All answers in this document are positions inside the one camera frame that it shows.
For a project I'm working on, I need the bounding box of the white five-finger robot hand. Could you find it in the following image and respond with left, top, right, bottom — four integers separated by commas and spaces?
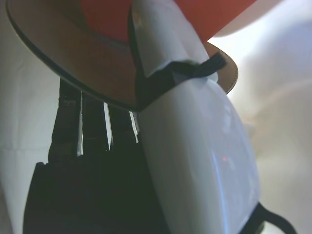
23, 0, 266, 234

